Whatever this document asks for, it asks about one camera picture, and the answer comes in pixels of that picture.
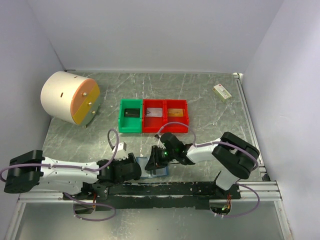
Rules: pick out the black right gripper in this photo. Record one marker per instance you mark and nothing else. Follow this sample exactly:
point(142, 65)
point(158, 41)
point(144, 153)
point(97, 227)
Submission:
point(154, 161)

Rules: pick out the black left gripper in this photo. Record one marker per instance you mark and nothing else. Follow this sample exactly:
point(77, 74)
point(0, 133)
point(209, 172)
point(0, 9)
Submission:
point(132, 156)

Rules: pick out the blue card holder wallet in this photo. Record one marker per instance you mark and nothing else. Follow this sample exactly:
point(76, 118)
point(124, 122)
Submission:
point(149, 174)

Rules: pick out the red plastic bin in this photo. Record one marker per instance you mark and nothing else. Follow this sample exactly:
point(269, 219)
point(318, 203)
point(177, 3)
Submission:
point(153, 124)
point(178, 124)

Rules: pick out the green plastic bin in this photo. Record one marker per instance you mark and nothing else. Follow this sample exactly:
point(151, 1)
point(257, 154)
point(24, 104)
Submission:
point(130, 125)

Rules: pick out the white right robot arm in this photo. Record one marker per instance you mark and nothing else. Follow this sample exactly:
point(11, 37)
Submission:
point(238, 157)

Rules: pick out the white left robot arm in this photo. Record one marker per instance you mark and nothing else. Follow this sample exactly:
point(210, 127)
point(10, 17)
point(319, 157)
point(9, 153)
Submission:
point(32, 171)

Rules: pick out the white credit card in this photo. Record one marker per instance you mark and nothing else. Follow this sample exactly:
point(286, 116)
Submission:
point(154, 112)

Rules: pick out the black credit card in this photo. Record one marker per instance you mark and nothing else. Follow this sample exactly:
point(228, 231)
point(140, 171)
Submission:
point(132, 112)

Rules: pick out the gold credit card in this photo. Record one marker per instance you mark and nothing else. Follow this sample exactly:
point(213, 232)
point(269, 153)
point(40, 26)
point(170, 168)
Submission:
point(175, 112)

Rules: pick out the small white card box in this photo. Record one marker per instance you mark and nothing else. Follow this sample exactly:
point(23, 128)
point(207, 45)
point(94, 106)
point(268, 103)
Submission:
point(221, 92)

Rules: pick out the round drawer cabinet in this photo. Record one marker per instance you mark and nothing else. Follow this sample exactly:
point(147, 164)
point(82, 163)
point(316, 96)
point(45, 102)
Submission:
point(70, 97)

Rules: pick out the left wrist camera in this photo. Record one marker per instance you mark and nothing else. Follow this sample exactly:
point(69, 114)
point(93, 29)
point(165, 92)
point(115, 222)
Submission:
point(121, 153)

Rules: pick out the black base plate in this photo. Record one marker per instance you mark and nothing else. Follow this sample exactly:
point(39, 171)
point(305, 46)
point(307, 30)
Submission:
point(149, 195)

